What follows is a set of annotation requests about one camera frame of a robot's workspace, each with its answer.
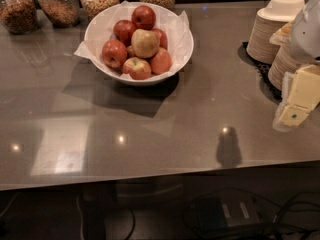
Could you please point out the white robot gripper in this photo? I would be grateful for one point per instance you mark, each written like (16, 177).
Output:
(306, 34)

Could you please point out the white paper bowl liner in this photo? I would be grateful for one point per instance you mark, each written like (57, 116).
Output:
(100, 27)

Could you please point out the orange red apple right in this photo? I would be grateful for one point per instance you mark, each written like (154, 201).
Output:
(161, 62)

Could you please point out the red apple behind right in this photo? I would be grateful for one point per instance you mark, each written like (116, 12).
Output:
(162, 37)

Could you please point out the yellow green apple centre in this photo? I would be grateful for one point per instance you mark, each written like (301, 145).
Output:
(145, 43)

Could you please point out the red yellow apple front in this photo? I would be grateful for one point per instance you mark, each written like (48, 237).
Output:
(137, 68)

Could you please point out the red apple top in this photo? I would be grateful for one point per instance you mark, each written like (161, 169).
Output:
(143, 17)

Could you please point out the small apple underneath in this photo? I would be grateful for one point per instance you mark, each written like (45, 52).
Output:
(130, 51)

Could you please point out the dark red apple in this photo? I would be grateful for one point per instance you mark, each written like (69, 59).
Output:
(124, 30)

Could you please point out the red apple left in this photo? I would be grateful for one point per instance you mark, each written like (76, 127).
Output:
(114, 53)

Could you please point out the white ceramic bowl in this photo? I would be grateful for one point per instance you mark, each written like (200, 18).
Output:
(181, 45)

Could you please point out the black rubber mat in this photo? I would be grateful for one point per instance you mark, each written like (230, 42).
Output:
(262, 69)

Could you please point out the front stack of paper bowls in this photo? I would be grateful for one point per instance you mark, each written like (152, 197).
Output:
(283, 62)

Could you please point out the stack of paper bowls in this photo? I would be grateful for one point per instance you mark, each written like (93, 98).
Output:
(283, 62)
(267, 21)

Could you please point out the rear stack of paper bowls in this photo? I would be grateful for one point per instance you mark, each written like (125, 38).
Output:
(267, 21)

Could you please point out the black box under table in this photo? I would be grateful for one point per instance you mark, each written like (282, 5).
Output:
(228, 214)

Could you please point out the glass cereal jar far left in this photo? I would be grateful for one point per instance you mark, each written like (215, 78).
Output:
(18, 16)

